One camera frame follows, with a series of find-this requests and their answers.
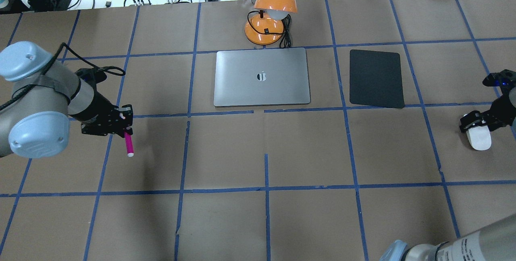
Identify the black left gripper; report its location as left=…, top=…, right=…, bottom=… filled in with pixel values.
left=76, top=94, right=134, bottom=137

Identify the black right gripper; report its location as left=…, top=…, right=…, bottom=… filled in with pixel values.
left=460, top=96, right=516, bottom=133

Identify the white computer mouse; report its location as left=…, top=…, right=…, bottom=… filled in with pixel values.
left=466, top=126, right=492, bottom=151

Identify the pink marker pen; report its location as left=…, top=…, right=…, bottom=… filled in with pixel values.
left=124, top=131, right=135, bottom=157

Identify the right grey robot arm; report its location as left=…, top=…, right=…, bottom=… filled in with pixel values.
left=380, top=111, right=515, bottom=261

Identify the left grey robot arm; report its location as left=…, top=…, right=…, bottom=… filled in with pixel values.
left=0, top=41, right=134, bottom=159

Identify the black mousepad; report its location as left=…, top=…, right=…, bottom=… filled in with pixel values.
left=350, top=49, right=405, bottom=109

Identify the silver closed laptop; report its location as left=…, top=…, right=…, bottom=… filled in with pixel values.
left=213, top=48, right=311, bottom=107

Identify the orange desk lamp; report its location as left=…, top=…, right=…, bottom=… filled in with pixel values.
left=244, top=0, right=298, bottom=48

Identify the black lamp cable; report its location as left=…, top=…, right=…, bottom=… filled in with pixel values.
left=258, top=14, right=293, bottom=49

